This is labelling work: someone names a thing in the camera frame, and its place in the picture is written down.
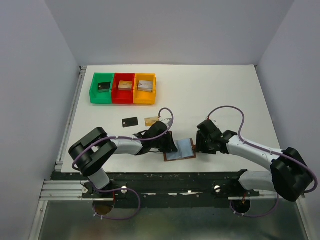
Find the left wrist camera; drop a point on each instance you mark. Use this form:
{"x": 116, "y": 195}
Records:
{"x": 167, "y": 121}

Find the orange plastic bin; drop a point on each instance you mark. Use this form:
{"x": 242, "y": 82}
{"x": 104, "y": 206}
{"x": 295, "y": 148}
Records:
{"x": 144, "y": 98}

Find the black card stack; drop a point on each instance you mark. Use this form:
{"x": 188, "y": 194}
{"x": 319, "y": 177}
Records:
{"x": 104, "y": 87}

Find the red plastic bin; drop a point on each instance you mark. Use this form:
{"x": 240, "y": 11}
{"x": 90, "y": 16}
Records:
{"x": 122, "y": 97}

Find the brown leather card holder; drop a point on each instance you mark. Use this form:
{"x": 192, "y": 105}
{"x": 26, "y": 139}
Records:
{"x": 185, "y": 150}

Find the gold card stack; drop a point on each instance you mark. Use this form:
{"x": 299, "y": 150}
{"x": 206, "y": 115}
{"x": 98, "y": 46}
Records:
{"x": 125, "y": 85}

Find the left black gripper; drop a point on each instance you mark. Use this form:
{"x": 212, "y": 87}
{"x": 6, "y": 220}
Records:
{"x": 170, "y": 146}

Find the gold credit card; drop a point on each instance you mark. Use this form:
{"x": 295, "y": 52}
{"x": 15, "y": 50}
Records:
{"x": 149, "y": 121}

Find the black credit card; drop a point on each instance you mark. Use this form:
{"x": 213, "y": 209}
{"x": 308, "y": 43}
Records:
{"x": 130, "y": 122}

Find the green plastic bin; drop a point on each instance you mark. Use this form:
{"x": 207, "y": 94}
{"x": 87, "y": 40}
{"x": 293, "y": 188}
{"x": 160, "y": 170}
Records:
{"x": 100, "y": 98}

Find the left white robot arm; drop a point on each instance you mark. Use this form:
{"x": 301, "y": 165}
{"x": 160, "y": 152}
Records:
{"x": 91, "y": 152}

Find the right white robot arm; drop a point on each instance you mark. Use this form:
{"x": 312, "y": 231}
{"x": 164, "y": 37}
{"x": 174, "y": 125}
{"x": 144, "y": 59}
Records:
{"x": 285, "y": 171}

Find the silver card stack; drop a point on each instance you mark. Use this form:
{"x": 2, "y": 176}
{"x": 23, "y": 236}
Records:
{"x": 145, "y": 86}

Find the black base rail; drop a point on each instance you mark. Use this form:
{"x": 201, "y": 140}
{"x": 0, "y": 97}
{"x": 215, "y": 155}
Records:
{"x": 171, "y": 190}

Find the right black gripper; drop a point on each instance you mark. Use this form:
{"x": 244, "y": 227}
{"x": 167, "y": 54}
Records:
{"x": 199, "y": 144}

